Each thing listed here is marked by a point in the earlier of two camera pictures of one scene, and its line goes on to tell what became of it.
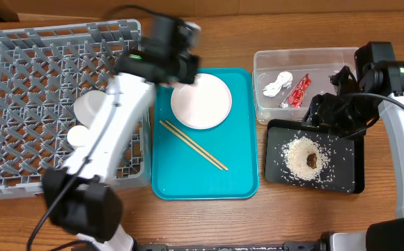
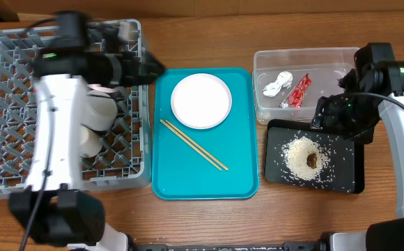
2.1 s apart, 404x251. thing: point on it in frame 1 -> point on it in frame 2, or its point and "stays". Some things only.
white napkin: x=284 y=79 stays
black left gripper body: x=187 y=70 -> x=132 y=70
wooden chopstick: x=193 y=146 stays
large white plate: x=205 y=104 stays
